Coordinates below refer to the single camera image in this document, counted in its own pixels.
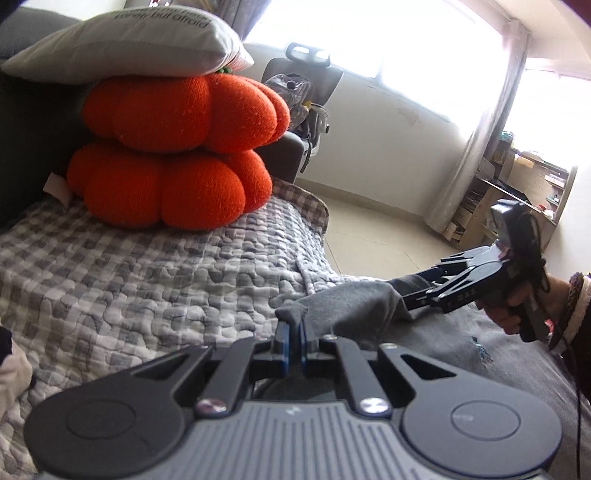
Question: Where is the grey white office chair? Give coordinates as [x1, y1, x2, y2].
[261, 41, 345, 174]

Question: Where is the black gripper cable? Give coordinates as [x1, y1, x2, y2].
[538, 258, 591, 480]

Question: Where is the wooden shelf desk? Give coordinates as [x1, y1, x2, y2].
[443, 131, 580, 252]

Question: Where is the beige crumpled cloth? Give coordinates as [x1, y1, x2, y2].
[0, 325, 34, 402]

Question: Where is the orange pumpkin cushion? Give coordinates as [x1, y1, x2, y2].
[82, 73, 291, 155]
[66, 141, 273, 230]

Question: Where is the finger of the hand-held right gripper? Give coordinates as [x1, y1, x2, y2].
[401, 272, 446, 311]
[427, 253, 476, 278]

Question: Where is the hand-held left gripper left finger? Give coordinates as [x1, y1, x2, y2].
[133, 323, 291, 416]

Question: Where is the bright window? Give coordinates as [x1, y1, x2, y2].
[245, 0, 591, 162]

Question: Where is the grey white quilted blanket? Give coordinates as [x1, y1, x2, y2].
[0, 178, 384, 480]

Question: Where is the person's right hand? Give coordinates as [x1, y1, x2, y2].
[481, 272, 573, 335]

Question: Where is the light patterned curtain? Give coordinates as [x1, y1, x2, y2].
[424, 18, 529, 234]
[217, 0, 273, 42]

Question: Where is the light grey pillow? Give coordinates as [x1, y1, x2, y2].
[2, 7, 254, 85]

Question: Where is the grey shirt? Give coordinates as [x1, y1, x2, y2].
[276, 276, 591, 480]

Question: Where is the camouflage backpack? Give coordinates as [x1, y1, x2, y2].
[265, 74, 331, 139]

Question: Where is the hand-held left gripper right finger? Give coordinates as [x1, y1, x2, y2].
[298, 320, 455, 417]

